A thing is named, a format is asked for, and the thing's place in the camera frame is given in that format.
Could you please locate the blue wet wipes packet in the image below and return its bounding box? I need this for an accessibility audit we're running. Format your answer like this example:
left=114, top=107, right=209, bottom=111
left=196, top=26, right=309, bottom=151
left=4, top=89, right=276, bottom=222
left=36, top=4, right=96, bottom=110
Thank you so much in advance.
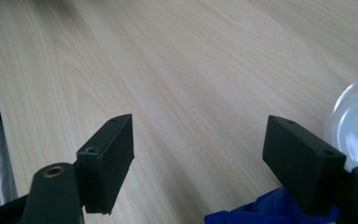
left=204, top=62, right=358, bottom=224

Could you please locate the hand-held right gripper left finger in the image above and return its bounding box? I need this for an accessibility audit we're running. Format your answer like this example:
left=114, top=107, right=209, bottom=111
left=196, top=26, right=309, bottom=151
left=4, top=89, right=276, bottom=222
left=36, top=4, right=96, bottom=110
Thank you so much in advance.
left=76, top=113, right=135, bottom=216

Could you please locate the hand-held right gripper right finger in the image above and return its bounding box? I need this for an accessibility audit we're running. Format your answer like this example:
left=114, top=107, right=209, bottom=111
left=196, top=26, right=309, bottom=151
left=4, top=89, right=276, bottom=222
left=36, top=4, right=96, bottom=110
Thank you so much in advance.
left=262, top=115, right=347, bottom=217

